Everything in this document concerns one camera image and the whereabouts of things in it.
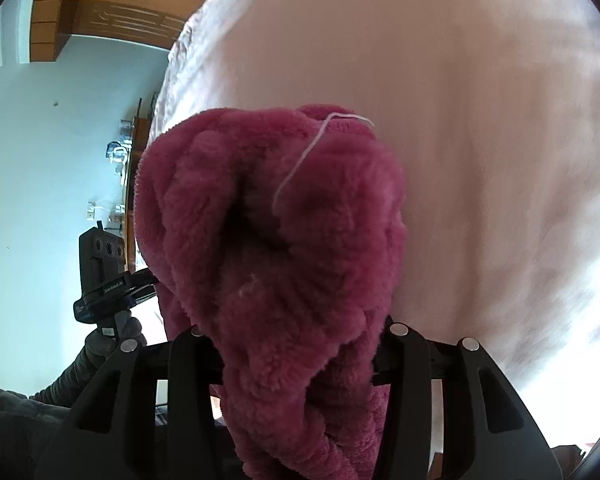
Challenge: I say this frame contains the magenta fleece pants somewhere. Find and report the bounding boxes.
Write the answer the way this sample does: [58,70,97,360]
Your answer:
[134,105,405,479]

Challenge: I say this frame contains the left gloved hand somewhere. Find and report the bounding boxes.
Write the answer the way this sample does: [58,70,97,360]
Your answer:
[84,316,147,375]

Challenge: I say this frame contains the wooden side cabinet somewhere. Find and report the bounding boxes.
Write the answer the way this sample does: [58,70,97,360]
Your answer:
[106,98,151,272]

